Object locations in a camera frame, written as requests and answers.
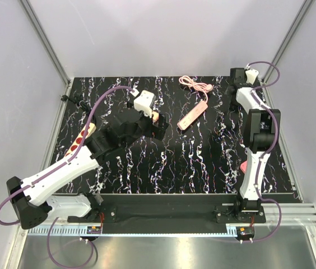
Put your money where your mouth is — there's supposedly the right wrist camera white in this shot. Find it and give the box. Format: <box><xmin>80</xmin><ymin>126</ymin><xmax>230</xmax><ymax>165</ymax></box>
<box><xmin>245</xmin><ymin>69</ymin><xmax>259</xmax><ymax>85</ymax></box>

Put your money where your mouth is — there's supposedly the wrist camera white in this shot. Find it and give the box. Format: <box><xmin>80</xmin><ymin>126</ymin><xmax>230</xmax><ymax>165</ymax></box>
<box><xmin>133</xmin><ymin>90</ymin><xmax>156</xmax><ymax>118</ymax></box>
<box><xmin>245</xmin><ymin>69</ymin><xmax>259</xmax><ymax>85</ymax></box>

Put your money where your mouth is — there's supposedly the pink flat adapter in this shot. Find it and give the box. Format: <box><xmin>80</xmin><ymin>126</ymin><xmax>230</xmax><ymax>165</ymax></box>
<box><xmin>240</xmin><ymin>161</ymin><xmax>247</xmax><ymax>174</ymax></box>

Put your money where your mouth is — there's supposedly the purple cable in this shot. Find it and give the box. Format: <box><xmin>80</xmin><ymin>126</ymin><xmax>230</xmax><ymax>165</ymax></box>
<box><xmin>211</xmin><ymin>61</ymin><xmax>282</xmax><ymax>243</ymax></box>
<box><xmin>0</xmin><ymin>86</ymin><xmax>136</xmax><ymax>266</ymax></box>

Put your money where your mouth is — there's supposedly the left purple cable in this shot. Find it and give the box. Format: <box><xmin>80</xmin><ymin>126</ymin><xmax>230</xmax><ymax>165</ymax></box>
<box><xmin>0</xmin><ymin>86</ymin><xmax>136</xmax><ymax>266</ymax></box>

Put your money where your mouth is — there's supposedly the black power cord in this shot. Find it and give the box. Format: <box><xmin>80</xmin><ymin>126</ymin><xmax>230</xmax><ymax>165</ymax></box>
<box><xmin>59</xmin><ymin>94</ymin><xmax>96</xmax><ymax>118</ymax></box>

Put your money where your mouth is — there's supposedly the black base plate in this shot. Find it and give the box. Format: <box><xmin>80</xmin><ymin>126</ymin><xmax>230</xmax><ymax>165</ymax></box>
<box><xmin>67</xmin><ymin>196</ymin><xmax>267</xmax><ymax>224</ymax></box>

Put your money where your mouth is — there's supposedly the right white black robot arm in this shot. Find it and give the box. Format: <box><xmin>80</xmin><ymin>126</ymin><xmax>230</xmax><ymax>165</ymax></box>
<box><xmin>229</xmin><ymin>67</ymin><xmax>281</xmax><ymax>222</ymax></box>

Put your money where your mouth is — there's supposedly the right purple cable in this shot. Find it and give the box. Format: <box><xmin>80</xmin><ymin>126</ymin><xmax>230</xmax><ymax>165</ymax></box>
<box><xmin>211</xmin><ymin>61</ymin><xmax>282</xmax><ymax>243</ymax></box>

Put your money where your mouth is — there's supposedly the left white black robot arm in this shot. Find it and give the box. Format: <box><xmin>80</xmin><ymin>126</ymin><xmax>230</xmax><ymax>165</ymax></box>
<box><xmin>6</xmin><ymin>108</ymin><xmax>169</xmax><ymax>230</ymax></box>

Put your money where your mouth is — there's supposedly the pink charger plug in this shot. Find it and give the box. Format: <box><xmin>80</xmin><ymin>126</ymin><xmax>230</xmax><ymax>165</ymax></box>
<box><xmin>152</xmin><ymin>111</ymin><xmax>159</xmax><ymax>122</ymax></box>

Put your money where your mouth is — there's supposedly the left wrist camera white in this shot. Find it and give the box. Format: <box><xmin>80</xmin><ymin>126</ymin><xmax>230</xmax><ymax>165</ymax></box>
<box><xmin>133</xmin><ymin>90</ymin><xmax>156</xmax><ymax>118</ymax></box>

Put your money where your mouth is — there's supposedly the beige red power strip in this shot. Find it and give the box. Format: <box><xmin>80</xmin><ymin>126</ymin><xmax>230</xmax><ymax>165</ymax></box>
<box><xmin>65</xmin><ymin>123</ymin><xmax>96</xmax><ymax>157</ymax></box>

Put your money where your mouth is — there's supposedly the pink power strip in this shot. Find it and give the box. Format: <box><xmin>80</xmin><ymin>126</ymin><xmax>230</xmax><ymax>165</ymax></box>
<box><xmin>177</xmin><ymin>101</ymin><xmax>208</xmax><ymax>131</ymax></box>

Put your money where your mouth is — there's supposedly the black marbled mat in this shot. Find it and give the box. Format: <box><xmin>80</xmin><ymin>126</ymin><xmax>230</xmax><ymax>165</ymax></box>
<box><xmin>43</xmin><ymin>76</ymin><xmax>295</xmax><ymax>194</ymax></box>

